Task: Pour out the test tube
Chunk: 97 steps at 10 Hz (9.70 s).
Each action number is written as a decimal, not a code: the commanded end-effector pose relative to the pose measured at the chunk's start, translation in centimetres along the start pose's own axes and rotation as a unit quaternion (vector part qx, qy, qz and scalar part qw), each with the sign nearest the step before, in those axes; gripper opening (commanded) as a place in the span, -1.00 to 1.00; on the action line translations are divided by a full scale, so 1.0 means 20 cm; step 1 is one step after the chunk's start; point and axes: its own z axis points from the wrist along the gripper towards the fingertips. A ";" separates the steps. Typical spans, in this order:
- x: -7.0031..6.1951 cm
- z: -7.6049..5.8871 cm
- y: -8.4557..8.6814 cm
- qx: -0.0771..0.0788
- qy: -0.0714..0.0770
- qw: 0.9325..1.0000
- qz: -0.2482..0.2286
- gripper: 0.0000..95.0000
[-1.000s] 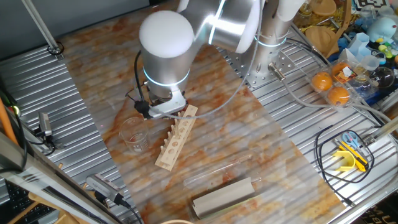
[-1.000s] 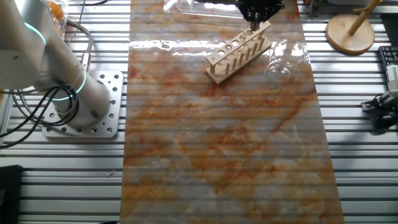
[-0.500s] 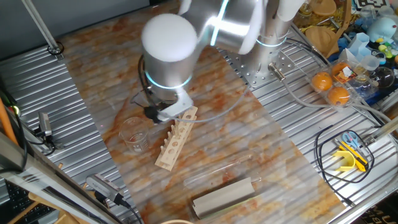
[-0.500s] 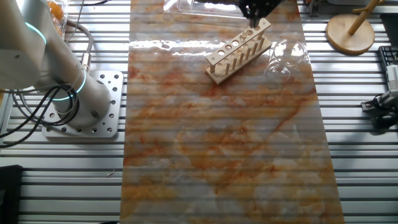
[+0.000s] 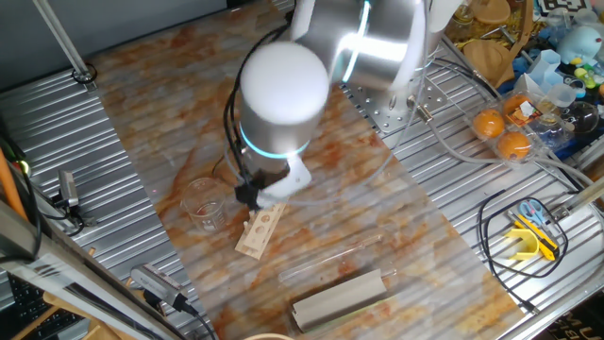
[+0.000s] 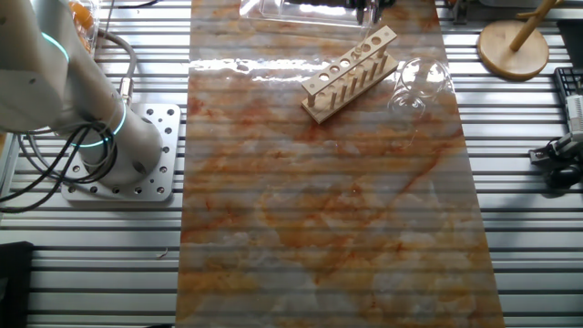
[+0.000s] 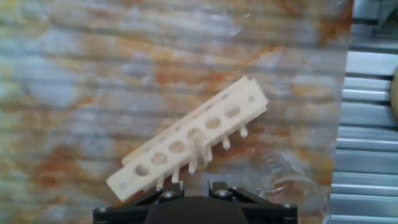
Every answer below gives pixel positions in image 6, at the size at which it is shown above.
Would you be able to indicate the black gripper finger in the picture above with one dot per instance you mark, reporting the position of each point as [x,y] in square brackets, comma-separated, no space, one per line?
[376,10]
[360,11]

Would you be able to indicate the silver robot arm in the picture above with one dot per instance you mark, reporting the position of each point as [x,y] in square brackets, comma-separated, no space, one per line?
[45,68]

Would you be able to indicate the wooden test tube rack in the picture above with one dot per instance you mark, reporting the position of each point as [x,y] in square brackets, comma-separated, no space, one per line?
[325,107]

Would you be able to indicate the clear glass beaker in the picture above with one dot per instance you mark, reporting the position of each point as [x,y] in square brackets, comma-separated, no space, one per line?
[419,77]

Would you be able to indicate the clear plastic tray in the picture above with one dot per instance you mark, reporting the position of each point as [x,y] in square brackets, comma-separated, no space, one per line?
[273,13]

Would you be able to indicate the wooden mug tree stand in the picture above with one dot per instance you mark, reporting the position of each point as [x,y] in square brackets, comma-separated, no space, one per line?
[514,59]

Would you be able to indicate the orange marble pattern mat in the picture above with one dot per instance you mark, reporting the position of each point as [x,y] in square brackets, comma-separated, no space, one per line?
[319,205]

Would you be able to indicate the black keyboard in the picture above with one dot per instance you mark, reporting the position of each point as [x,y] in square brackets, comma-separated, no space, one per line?
[569,82]

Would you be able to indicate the small tan scrap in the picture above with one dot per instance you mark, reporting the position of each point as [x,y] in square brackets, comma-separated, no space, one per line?
[162,253]

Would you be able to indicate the black fabric bag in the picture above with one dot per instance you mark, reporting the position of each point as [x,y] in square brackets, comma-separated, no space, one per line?
[16,282]

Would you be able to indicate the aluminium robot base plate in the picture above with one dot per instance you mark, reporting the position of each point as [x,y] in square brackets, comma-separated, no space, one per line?
[168,136]

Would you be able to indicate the black camera clamp mount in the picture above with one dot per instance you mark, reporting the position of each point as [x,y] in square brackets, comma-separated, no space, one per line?
[562,175]

